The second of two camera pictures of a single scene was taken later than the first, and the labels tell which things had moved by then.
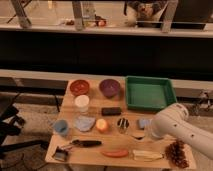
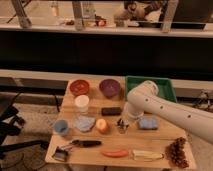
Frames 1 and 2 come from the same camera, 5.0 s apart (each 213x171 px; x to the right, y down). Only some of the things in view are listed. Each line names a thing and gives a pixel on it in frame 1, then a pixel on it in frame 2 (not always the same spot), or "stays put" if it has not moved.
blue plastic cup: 61,126 stays put
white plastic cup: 82,101 stays put
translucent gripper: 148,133 → 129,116
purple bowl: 109,87 stays put
